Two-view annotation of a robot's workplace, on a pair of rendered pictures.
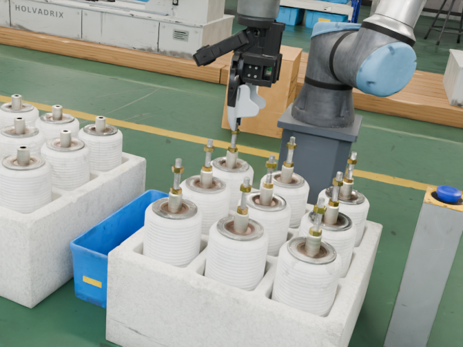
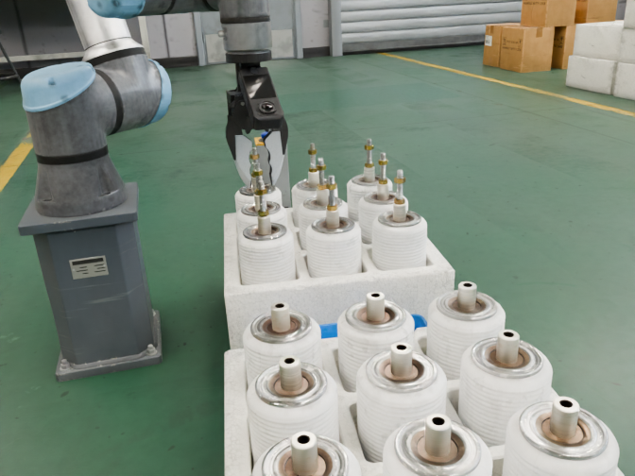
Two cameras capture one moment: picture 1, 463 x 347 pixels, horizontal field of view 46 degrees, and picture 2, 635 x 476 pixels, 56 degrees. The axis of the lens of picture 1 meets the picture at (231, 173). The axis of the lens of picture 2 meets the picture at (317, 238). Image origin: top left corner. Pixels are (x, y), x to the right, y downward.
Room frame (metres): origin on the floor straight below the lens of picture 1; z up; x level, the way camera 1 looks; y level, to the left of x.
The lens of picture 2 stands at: (1.39, 0.89, 0.63)
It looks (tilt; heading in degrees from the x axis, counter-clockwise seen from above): 23 degrees down; 242
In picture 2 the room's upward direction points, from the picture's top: 3 degrees counter-clockwise
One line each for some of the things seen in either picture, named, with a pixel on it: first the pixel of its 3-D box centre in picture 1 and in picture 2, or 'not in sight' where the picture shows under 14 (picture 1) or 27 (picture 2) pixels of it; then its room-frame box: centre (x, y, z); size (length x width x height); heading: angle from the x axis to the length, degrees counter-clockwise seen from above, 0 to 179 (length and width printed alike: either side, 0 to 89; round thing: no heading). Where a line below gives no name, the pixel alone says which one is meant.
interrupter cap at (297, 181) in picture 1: (285, 180); (261, 209); (0.98, -0.11, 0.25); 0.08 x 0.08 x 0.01
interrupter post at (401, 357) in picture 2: (19, 125); (401, 360); (1.07, 0.45, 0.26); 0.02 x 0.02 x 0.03
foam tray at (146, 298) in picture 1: (253, 278); (326, 279); (0.87, -0.07, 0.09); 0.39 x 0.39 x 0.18; 69
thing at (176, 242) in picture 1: (171, 255); (399, 265); (0.80, 0.09, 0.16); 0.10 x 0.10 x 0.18
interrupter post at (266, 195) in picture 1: (266, 195); (322, 196); (0.87, -0.07, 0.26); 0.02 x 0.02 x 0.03
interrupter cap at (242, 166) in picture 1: (231, 165); (265, 231); (1.02, 0.00, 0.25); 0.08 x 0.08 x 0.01
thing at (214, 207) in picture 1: (200, 228); (334, 272); (0.91, 0.04, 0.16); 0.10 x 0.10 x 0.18
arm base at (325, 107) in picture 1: (325, 98); (77, 175); (1.28, -0.20, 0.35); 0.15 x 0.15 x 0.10
